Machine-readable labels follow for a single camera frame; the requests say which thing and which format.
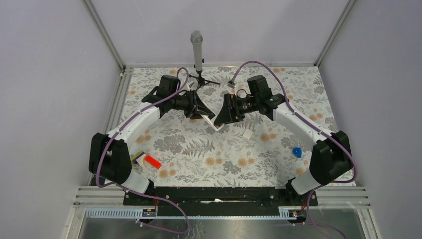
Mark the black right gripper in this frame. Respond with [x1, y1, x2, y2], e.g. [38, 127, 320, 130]
[213, 93, 259, 125]

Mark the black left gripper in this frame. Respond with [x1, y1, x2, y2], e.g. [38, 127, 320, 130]
[170, 89, 213, 120]

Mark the white red remote control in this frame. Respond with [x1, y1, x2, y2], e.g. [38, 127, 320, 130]
[201, 115, 224, 131]

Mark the white battery cover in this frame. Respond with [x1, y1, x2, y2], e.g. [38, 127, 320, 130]
[243, 129, 253, 139]

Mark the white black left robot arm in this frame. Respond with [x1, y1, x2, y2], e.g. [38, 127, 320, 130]
[88, 75, 215, 205]

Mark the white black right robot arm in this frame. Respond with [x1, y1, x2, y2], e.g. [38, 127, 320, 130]
[214, 75, 353, 205]

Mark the black tripod mic stand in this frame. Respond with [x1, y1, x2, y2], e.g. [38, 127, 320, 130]
[189, 70, 220, 90]

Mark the floral table mat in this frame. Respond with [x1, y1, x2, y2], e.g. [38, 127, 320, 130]
[129, 65, 338, 187]

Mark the red block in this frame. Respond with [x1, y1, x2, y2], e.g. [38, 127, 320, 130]
[144, 155, 162, 169]

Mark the grey microphone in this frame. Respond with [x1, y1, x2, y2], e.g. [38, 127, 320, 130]
[190, 30, 203, 74]

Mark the white block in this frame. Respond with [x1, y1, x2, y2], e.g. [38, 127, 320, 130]
[136, 154, 147, 167]

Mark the blue plastic piece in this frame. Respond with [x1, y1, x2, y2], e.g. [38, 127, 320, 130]
[292, 147, 303, 158]

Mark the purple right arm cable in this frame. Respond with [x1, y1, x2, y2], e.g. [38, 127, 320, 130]
[230, 60, 359, 184]

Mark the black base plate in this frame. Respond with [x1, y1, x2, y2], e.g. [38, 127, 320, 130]
[123, 187, 318, 215]

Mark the slotted cable duct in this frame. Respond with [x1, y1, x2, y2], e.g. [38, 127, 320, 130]
[85, 207, 300, 220]

